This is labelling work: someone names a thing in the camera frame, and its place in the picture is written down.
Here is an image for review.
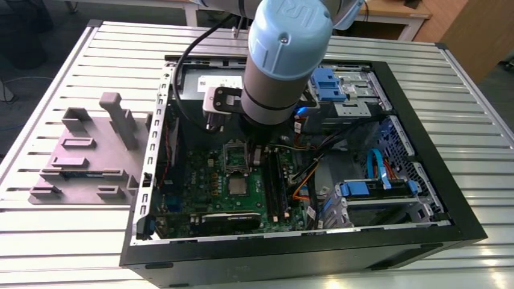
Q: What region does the grey parts rack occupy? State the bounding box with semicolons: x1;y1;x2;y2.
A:
26;92;156;206

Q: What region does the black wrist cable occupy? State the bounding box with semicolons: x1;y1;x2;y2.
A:
174;14;238;134

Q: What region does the orange data cable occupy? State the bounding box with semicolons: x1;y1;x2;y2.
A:
290;180;320;202

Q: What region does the hard disk in blue carrier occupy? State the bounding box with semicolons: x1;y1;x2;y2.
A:
338;179;419;202

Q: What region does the black office chair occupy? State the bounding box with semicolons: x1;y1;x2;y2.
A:
0;0;55;70

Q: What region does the silver topped CPU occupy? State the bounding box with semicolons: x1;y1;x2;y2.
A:
228;177;249;194

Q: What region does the CPU socket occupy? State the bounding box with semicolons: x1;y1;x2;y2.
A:
224;176;257;199

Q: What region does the wooden cabinet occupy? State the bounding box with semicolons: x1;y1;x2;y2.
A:
436;0;514;84

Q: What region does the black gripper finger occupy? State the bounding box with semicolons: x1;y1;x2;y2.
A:
248;144;269;168

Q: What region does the blue flat data cable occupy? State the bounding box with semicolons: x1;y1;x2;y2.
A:
365;148;393;191

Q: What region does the blue plastic drive latch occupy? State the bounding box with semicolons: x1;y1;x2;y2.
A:
310;68;346;103

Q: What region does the green Dell motherboard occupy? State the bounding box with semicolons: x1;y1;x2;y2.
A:
158;141;312;239

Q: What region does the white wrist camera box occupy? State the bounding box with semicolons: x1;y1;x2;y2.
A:
201;86;244;117

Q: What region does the black graphics card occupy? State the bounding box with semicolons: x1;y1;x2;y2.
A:
188;210;262;238

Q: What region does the grey metal drive cage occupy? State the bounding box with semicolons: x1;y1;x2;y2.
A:
301;64;393;134

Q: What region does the black RAM slot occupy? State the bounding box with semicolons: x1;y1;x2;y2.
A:
261;146;281;223

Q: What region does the grey metal disk bay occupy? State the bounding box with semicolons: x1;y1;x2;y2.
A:
320;177;448;229

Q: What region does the black PC case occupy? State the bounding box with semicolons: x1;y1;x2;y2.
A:
118;54;488;287

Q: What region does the grey power supply unit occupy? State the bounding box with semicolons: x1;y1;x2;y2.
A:
166;67;249;151

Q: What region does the black case fan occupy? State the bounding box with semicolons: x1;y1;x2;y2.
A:
154;116;182;193

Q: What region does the metal socket cover frame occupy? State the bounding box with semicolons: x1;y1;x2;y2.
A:
222;140;252;178

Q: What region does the black cable bundle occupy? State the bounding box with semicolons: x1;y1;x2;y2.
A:
288;119;384;185

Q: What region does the RAM stick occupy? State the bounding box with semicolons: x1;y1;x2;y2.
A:
41;170;121;179

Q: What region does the wooden desk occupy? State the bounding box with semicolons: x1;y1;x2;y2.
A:
355;0;433;42

